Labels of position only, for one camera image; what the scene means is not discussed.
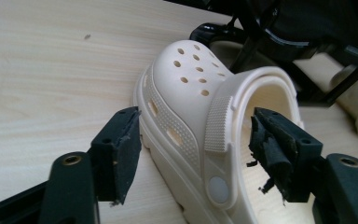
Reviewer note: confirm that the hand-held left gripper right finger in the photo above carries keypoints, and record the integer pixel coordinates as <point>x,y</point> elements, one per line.
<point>287,146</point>

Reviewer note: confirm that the red-topped black shoe rack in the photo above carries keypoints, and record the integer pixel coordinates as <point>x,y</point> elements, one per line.
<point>292,25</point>

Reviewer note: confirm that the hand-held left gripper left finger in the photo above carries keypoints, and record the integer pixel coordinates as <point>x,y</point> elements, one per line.
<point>115,155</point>

